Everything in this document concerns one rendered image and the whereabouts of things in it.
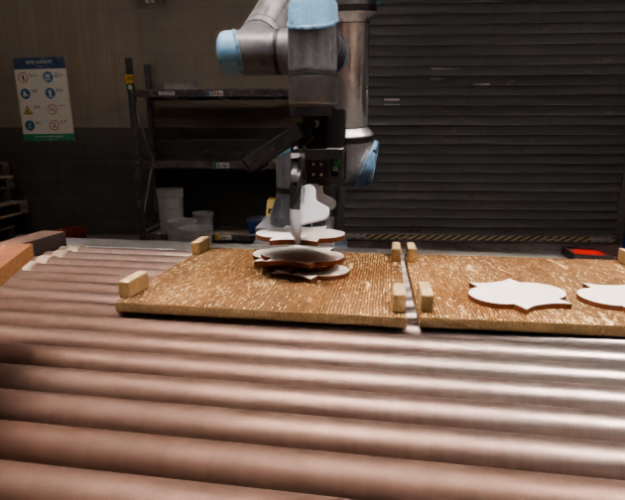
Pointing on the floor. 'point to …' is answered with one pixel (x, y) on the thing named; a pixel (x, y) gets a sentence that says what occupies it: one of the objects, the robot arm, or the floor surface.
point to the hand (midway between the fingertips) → (300, 233)
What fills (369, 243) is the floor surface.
